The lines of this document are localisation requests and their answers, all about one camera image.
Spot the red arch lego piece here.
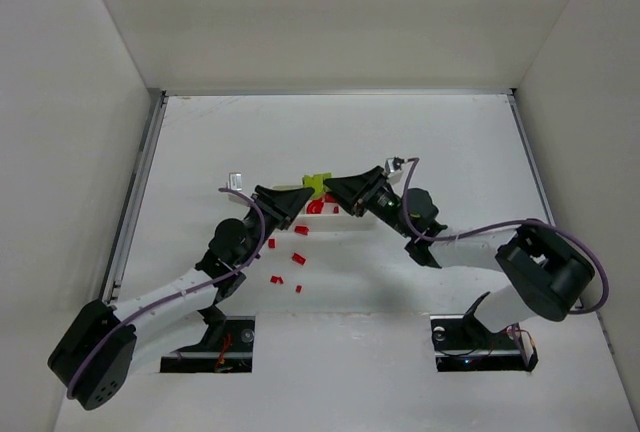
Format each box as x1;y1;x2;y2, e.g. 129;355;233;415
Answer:
306;199;324;215

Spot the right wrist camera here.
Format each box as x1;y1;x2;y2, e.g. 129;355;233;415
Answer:
384;156;406;184

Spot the red lego brick near tray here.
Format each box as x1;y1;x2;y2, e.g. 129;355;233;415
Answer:
294;225;309;236

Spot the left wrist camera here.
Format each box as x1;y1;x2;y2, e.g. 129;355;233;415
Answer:
220;172;245;204

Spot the white divided sorting tray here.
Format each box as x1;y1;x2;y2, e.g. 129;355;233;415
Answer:
273;182;379;235

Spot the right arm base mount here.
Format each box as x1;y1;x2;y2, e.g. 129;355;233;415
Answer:
430;292;539;373

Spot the dark green duplo brick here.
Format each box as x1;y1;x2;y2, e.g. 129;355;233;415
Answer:
302;173;332;194

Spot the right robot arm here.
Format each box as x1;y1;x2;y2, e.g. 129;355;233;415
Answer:
323;166;596;333

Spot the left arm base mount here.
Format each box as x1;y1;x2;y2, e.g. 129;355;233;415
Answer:
159;306;256;375

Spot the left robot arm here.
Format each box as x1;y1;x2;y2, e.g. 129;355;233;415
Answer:
47;186;313;411

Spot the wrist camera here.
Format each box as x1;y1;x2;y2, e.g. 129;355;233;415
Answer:
220;172;245;204
384;156;406;184

